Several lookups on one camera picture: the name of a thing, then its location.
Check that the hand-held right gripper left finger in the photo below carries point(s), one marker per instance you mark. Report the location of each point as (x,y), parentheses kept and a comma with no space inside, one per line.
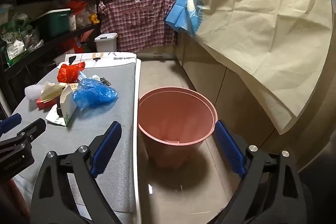
(105,150)

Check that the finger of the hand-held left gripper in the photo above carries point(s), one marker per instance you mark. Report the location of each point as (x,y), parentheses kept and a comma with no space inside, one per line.
(29,132)
(10,120)

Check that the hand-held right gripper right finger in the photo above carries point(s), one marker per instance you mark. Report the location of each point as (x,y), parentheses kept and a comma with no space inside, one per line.
(228,145)

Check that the white plastic bag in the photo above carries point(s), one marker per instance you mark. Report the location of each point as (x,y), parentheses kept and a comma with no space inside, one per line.
(32,91)

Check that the white green carton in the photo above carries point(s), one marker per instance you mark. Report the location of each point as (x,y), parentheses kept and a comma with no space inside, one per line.
(67,108)

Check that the cream paper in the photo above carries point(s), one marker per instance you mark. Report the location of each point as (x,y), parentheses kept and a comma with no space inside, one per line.
(50,90)

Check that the blue plastic bag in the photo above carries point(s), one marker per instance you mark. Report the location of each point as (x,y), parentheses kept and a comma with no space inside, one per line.
(92,94)

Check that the pink plastic bin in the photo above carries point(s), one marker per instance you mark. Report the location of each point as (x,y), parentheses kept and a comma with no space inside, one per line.
(162,119)

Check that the silver foil wrapper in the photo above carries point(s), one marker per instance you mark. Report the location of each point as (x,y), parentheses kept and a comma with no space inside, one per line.
(105,80)

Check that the red plastic bag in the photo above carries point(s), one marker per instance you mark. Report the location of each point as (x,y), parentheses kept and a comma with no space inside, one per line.
(68,73)

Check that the grey mat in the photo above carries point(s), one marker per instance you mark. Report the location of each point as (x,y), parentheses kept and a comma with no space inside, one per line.
(123,98)

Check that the green white packet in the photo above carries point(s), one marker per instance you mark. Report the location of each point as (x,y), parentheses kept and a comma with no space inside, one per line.
(13,48)

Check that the clear plastic bag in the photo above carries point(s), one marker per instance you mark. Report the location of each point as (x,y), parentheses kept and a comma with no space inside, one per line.
(35,40)

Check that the red blue packet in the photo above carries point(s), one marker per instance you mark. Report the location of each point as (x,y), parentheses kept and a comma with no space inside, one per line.
(80,45)

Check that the white lidded bin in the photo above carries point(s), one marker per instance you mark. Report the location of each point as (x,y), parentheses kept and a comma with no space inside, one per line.
(105,44)

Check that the green storage box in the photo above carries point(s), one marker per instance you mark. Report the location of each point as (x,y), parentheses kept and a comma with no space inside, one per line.
(55,23)

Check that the white label jar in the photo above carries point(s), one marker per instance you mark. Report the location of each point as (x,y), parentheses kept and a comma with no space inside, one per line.
(72,23)

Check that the clear crumpled plastic bags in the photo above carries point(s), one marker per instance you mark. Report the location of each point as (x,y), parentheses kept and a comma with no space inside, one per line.
(84,16)

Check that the yellow small packet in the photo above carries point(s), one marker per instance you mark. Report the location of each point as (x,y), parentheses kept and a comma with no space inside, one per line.
(94,18)

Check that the red bag on shelf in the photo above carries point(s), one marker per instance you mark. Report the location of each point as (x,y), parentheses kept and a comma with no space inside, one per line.
(76,6)

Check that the cream blue patterned cloth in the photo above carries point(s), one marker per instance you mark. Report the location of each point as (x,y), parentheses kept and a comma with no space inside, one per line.
(262,16)

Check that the red plaid shirt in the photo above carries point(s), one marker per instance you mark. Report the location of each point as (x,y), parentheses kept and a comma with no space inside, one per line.
(136,19)

